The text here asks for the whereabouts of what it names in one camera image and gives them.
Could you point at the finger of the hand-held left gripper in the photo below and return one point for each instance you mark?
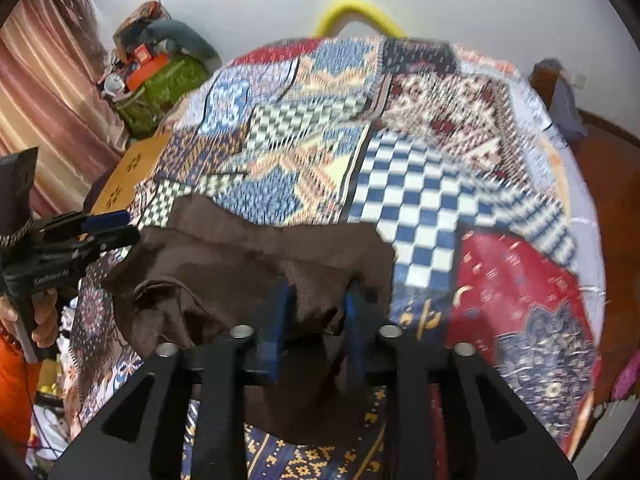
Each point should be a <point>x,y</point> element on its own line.
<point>107,220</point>
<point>100,245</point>

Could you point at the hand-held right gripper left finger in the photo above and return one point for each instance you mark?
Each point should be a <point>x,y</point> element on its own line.
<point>277,320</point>

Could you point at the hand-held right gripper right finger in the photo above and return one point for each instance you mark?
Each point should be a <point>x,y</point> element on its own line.
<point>355,330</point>

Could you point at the brown shirt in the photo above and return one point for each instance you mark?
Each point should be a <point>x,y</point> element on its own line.
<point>240,270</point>

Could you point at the person's orange-sleeved left forearm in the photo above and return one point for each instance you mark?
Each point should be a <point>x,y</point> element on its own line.
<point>12,390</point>

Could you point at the person's left hand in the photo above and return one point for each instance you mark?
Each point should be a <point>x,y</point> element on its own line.
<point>45,317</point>

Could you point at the wooden lap desk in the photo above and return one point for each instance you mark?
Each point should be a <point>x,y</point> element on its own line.
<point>130,170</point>

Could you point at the green patterned bag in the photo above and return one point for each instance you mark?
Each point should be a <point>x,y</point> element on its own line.
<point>160,95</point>

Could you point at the striped brown curtain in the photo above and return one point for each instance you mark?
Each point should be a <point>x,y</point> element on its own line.
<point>45,85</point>

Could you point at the orange box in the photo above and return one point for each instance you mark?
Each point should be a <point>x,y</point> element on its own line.
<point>145,67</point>

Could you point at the patchwork patterned blanket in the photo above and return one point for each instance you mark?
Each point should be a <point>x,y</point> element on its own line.
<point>425,185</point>

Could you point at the patterned brown cloth bundle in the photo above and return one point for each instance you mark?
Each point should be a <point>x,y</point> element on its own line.
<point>137,17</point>

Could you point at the pink cloth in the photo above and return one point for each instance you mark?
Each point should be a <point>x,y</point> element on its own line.
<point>627,375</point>

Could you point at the blue-grey bag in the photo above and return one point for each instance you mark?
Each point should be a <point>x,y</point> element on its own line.
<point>562,102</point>

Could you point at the yellow foam tube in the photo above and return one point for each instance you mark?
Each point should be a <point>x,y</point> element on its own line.
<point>360,7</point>

